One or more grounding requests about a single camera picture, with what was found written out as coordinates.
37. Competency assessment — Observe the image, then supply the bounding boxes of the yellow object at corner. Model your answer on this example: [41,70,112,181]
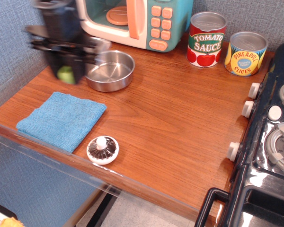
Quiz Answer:
[0,217,24,227]

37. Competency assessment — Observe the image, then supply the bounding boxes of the white stove knob front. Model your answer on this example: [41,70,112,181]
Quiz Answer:
[226,142,240,162]

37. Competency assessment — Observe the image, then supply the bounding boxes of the grey spatula green handle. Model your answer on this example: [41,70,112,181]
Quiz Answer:
[59,37,111,84]

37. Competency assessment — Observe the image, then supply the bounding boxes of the white toy mushroom slice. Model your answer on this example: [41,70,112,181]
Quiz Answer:
[86,136,119,166]

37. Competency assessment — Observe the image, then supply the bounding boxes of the clear acrylic table guard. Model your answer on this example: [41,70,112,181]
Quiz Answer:
[0,120,218,227]

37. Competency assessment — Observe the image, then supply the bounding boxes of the white stove knob middle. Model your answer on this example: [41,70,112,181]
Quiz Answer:
[241,101,254,118]

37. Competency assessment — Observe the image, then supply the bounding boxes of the pineapple slices can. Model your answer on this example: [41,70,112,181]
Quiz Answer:
[224,31,268,77]

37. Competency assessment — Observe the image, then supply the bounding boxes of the white stove knob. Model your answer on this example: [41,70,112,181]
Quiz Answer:
[248,83,261,99]
[226,142,240,162]
[241,101,254,118]

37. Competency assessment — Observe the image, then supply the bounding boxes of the blue folded cloth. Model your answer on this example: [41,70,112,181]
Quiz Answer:
[16,92,107,153]

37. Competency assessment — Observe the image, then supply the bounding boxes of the stainless steel pan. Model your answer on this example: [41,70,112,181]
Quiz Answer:
[86,50,135,92]

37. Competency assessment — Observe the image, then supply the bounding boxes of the white stove knob rear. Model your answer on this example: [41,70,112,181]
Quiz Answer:
[248,83,261,99]

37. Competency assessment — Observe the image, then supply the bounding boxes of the teal toy microwave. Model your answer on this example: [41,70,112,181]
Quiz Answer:
[76,0,194,52]

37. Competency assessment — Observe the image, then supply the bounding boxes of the black toy stove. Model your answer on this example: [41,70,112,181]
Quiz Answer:
[195,43,284,227]

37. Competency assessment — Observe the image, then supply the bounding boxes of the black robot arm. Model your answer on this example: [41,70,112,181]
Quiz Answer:
[25,0,110,84]

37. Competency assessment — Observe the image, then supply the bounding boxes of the tomato sauce can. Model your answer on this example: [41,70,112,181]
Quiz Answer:
[187,11,227,68]

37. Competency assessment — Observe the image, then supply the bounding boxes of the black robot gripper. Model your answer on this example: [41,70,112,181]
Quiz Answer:
[25,25,102,84]

